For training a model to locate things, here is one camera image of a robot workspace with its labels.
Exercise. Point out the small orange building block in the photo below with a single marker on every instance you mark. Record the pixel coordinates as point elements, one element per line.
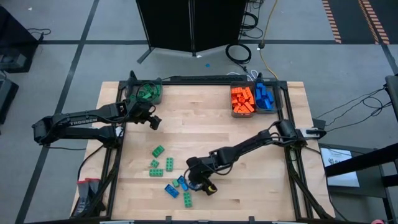
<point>236,98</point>

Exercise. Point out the black desk frame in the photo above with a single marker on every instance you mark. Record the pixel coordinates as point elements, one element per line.
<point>357,161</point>

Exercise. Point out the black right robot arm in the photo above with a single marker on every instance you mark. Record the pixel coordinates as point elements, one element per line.
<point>245,144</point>

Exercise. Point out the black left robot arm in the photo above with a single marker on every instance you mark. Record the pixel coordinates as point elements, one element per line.
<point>84,119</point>

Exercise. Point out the black case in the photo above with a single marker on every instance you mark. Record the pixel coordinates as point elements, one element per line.
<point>6,96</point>

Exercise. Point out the black cabinet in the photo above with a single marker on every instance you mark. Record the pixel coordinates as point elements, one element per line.
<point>15,37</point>

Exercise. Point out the red round object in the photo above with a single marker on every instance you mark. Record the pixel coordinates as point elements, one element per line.
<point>377,222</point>

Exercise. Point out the dark grey table edge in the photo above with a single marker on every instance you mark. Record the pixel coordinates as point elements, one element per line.
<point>392,93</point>

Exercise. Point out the grey translucent plastic bin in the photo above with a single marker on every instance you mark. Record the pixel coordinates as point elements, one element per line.
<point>278,107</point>
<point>159,101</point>
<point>242,115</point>

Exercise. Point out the white paper sheet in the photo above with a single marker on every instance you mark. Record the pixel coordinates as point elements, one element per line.
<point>337,161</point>

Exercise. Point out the red-capped black clamp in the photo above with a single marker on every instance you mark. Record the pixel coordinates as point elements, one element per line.
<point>93,189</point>
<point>81,196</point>

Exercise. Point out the small blue building block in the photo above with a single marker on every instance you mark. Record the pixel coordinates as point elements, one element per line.
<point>181,179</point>
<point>184,186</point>
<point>195,186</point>

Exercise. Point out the black folding screen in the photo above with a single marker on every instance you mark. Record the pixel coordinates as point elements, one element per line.
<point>171,25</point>

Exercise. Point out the black aluminium table frame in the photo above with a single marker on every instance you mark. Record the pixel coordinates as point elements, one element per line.
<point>199,83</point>

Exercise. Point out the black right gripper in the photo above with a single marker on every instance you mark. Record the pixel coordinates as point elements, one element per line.
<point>200,171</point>

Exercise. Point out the small green building block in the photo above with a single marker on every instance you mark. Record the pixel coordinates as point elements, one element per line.
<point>175,183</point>
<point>154,163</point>

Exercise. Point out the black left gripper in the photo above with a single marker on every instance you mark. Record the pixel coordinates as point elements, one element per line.
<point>138,112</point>

